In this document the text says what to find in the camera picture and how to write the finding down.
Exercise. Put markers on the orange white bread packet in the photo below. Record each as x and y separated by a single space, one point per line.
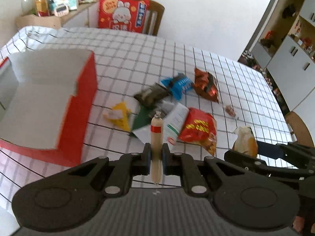
245 142

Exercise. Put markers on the small white timer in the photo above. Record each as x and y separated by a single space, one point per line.
61 10

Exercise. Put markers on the orange drink bottle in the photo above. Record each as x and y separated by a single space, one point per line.
42 8

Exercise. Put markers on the shiny red-brown snack bag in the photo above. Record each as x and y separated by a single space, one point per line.
205 85

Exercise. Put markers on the red rabbit cushion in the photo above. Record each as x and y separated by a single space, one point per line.
124 15

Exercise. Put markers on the light wooden side shelf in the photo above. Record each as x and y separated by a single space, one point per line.
85 16

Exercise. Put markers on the blue snack packet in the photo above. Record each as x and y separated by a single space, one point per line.
178 85

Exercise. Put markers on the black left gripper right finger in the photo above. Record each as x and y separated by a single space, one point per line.
243 198

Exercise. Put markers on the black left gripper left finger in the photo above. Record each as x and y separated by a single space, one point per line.
70 198

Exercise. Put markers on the yellow triangular snack packet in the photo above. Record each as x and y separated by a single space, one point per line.
119 116

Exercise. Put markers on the white green snack packet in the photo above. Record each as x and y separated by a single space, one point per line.
172 126

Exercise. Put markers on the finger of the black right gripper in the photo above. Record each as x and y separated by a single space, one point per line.
258 166
275 151

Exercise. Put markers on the dark green snack packet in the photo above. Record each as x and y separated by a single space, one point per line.
143 118

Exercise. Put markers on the brown wooden chair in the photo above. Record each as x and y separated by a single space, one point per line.
153 18

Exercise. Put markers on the beige sausage stick snack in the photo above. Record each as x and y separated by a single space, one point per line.
156 147

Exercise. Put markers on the large red chips bag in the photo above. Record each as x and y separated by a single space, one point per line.
200 128

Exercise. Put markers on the white wall cabinet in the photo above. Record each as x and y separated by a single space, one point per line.
282 49

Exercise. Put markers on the red and white cardboard box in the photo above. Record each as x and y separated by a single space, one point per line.
46 99

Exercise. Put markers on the white tissue box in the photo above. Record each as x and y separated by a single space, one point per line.
72 4

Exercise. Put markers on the small pink candy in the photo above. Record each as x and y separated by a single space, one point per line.
230 111

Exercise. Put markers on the clear glass bowl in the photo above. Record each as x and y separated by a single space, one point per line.
28 7

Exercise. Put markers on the dark olive snack bar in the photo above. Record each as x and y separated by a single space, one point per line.
149 96

